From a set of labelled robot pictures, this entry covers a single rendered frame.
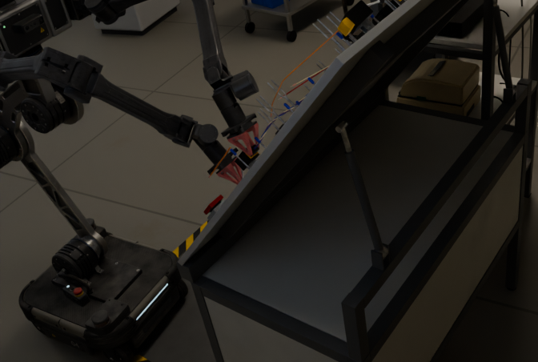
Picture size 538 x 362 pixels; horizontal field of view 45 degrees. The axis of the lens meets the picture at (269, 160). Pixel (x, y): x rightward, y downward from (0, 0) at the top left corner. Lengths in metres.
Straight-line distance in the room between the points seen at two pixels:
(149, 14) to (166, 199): 2.73
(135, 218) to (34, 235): 0.59
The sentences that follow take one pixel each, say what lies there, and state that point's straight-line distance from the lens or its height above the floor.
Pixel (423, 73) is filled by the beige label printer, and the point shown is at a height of 0.85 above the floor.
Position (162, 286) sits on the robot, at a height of 0.23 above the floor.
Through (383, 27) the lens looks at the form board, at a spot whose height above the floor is 1.64.
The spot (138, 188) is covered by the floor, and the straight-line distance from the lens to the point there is 3.93.
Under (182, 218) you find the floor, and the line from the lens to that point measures 3.58.
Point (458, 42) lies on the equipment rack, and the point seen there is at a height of 1.06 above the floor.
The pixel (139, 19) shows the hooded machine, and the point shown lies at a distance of 6.02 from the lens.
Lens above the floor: 2.14
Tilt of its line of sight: 34 degrees down
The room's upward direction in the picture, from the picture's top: 11 degrees counter-clockwise
